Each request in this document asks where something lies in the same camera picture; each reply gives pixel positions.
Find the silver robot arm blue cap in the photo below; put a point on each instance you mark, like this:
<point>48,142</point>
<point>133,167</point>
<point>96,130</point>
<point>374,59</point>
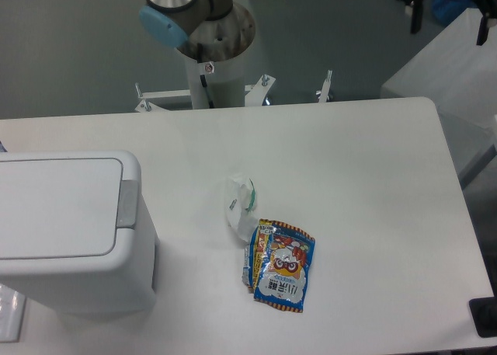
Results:
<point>171,22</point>

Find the white plastic trash can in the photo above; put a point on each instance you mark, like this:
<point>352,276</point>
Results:
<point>76,234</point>

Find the crumpled white plastic wrapper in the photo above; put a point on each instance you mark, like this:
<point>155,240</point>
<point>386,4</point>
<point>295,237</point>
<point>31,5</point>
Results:
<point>240,203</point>

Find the blue snack wrapper bag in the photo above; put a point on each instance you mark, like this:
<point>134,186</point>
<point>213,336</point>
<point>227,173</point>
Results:
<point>277,261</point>

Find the white side table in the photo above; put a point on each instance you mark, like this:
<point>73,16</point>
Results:
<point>459,76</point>

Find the blue object top right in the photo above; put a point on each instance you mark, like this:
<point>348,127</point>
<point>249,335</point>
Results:
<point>446,11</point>

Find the clear plastic sheet left edge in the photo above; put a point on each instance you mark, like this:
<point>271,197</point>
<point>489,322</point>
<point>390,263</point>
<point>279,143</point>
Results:
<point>12,312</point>

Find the black device table edge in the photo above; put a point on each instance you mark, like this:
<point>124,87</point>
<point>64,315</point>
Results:
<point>483,311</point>

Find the white pedestal base frame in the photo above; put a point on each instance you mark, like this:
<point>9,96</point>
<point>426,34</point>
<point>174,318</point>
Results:
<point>255,95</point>

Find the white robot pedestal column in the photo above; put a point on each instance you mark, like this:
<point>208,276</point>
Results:
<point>214,56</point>

